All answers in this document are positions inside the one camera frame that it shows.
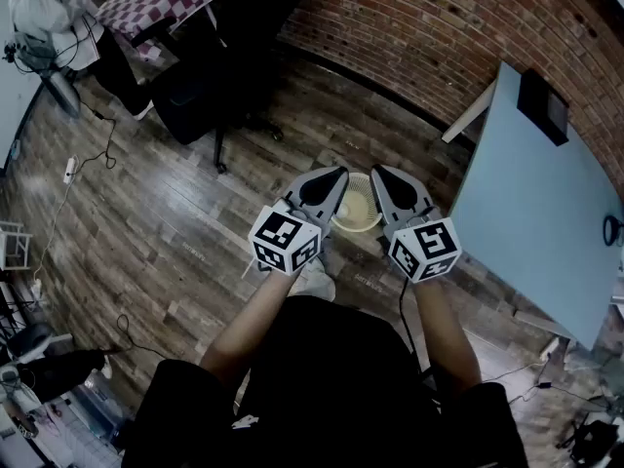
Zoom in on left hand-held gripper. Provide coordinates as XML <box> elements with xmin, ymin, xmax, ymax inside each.
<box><xmin>248</xmin><ymin>166</ymin><xmax>350</xmax><ymax>277</ymax></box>

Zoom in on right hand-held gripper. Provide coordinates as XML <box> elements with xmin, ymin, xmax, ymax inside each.
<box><xmin>370</xmin><ymin>164</ymin><xmax>462</xmax><ymax>285</ymax></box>

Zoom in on cream round waste bin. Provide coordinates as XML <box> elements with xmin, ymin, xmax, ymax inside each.
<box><xmin>330</xmin><ymin>172</ymin><xmax>384</xmax><ymax>233</ymax></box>

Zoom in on person's left forearm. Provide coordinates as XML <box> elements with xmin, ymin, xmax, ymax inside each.
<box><xmin>199</xmin><ymin>268</ymin><xmax>293</xmax><ymax>389</ymax></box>

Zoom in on person's right forearm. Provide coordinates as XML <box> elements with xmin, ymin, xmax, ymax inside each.
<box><xmin>412</xmin><ymin>278</ymin><xmax>484</xmax><ymax>394</ymax></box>

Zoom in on person's right shoe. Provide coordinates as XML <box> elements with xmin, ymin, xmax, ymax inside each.
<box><xmin>317</xmin><ymin>235</ymin><xmax>337</xmax><ymax>275</ymax></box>

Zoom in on person's grey trousers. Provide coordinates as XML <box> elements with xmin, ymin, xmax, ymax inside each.
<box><xmin>287</xmin><ymin>255</ymin><xmax>337</xmax><ymax>302</ymax></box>

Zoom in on black office chair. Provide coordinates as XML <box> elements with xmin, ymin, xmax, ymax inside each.
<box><xmin>131</xmin><ymin>0</ymin><xmax>311</xmax><ymax>175</ymax></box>

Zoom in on black box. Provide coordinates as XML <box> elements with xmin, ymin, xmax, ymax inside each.
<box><xmin>516</xmin><ymin>68</ymin><xmax>570</xmax><ymax>148</ymax></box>

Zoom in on person's black shirt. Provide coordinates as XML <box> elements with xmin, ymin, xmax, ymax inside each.
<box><xmin>121</xmin><ymin>295</ymin><xmax>530</xmax><ymax>468</ymax></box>

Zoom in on black desk lamp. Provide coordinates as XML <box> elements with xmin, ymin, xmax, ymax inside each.
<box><xmin>603</xmin><ymin>214</ymin><xmax>624</xmax><ymax>248</ymax></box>

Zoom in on grey tower fan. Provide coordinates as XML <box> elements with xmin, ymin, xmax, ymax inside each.
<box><xmin>38</xmin><ymin>63</ymin><xmax>83</xmax><ymax>119</ymax></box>

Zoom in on white metal rack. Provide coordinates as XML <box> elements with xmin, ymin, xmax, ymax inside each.
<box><xmin>0</xmin><ymin>219</ymin><xmax>34</xmax><ymax>271</ymax></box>

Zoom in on dark round stand base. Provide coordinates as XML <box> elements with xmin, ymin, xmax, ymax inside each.
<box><xmin>8</xmin><ymin>322</ymin><xmax>54</xmax><ymax>358</ymax></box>

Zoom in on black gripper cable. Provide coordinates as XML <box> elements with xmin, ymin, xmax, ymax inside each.
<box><xmin>398</xmin><ymin>278</ymin><xmax>424</xmax><ymax>377</ymax></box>

